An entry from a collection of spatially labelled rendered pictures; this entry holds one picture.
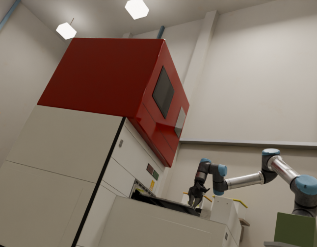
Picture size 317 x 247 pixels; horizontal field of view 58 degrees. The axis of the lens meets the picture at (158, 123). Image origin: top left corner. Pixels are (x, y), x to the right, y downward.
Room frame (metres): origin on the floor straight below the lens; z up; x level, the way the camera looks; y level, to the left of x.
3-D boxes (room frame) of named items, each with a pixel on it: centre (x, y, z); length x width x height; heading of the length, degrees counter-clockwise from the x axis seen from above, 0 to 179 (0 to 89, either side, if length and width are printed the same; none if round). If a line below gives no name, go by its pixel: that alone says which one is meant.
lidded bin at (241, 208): (4.50, -1.47, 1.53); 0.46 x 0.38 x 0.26; 49
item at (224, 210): (1.74, -0.57, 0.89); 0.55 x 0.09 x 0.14; 155
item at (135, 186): (2.03, -0.07, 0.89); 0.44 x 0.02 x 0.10; 155
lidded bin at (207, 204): (4.87, -1.05, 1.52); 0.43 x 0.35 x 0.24; 49
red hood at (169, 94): (2.01, 0.30, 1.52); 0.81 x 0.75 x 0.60; 155
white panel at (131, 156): (1.88, 0.02, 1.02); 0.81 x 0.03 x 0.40; 155
